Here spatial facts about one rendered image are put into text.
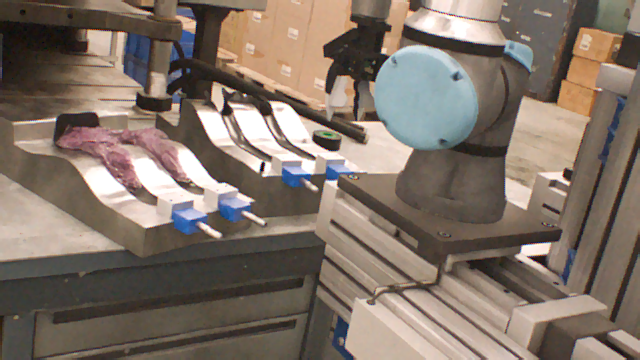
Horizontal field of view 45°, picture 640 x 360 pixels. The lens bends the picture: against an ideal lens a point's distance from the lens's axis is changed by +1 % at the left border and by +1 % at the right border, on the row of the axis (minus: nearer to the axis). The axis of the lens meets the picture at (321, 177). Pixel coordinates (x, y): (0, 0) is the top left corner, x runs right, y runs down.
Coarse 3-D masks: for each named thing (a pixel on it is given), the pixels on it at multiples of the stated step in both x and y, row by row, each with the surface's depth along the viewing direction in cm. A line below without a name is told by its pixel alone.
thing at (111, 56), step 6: (114, 36) 507; (90, 42) 538; (114, 42) 508; (90, 48) 521; (96, 48) 524; (102, 48) 528; (114, 48) 510; (102, 54) 510; (108, 54) 513; (114, 54) 512; (108, 60) 509; (114, 60) 511; (114, 66) 515
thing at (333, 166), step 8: (320, 160) 156; (328, 160) 155; (336, 160) 156; (344, 160) 157; (320, 168) 156; (328, 168) 155; (336, 168) 154; (344, 168) 155; (328, 176) 155; (336, 176) 152
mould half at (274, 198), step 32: (160, 128) 182; (192, 128) 169; (224, 128) 167; (256, 128) 171; (288, 128) 176; (224, 160) 157; (256, 160) 154; (256, 192) 148; (288, 192) 151; (320, 192) 155
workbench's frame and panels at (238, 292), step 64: (64, 256) 121; (128, 256) 127; (192, 256) 135; (256, 256) 149; (320, 256) 159; (0, 320) 126; (64, 320) 133; (128, 320) 139; (192, 320) 148; (256, 320) 158; (320, 320) 166
